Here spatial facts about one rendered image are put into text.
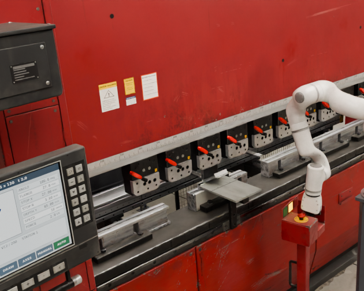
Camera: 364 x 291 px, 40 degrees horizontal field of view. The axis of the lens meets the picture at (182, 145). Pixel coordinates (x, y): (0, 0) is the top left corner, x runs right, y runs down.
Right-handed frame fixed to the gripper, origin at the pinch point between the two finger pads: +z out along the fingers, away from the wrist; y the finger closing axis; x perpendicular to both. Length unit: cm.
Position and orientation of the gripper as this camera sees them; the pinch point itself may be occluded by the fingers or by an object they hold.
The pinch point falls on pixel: (309, 218)
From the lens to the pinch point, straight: 279.4
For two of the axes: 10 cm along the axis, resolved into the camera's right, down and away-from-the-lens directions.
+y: 8.0, 2.3, -5.6
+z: 0.1, 9.2, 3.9
